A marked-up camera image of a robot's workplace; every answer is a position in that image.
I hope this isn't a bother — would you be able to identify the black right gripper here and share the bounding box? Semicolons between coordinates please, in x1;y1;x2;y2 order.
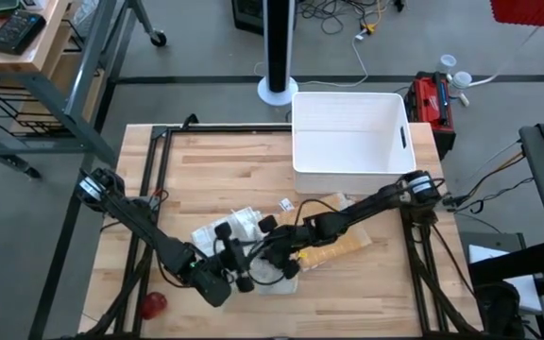
263;221;323;281

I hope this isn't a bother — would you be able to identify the cream towel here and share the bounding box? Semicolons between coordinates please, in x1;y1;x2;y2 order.
191;206;300;297

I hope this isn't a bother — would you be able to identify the yellow checked towel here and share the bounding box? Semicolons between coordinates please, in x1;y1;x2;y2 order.
276;192;373;273

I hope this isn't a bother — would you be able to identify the small red round object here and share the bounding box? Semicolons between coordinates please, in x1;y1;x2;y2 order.
140;291;168;321

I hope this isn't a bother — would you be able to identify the white perforated plastic basket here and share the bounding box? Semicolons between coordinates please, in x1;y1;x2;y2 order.
291;92;417;196

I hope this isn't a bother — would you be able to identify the white and black tower fan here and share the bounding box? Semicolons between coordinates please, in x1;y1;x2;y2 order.
256;0;299;108

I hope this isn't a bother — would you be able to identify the red tool bag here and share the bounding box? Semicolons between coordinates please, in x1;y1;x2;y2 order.
402;70;458;160

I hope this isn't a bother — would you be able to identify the black bag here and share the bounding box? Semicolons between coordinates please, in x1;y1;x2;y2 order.
471;281;526;340

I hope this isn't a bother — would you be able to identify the black box on floor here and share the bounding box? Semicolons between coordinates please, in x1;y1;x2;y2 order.
229;0;264;37

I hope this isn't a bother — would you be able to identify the white plastic jar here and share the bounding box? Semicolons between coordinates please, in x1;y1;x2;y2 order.
436;53;458;77
447;70;473;99

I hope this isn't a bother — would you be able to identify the white paper sheet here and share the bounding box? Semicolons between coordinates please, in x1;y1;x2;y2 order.
467;243;544;315

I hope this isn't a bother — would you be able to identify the black caster wheel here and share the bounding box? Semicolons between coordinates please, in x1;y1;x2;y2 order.
148;28;169;49

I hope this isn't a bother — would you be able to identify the black keypad device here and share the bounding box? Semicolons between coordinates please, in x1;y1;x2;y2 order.
0;9;47;56

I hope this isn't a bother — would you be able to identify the red ribbed panel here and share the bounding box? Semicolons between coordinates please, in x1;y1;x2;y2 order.
488;0;544;31

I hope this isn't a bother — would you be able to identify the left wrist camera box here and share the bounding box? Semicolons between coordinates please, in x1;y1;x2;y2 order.
213;220;234;241

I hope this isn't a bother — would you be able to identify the black looped gripper cable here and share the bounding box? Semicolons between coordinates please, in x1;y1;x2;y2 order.
246;197;344;288
156;254;193;289

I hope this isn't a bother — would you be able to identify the black aluminium table frame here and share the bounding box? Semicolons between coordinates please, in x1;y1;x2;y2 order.
136;122;444;337

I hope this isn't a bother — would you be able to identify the black floor cable tangle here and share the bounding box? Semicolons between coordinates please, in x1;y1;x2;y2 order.
297;0;397;37

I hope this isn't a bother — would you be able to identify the wooden workbench with steel frame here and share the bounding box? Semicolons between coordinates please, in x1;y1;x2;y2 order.
0;0;168;181

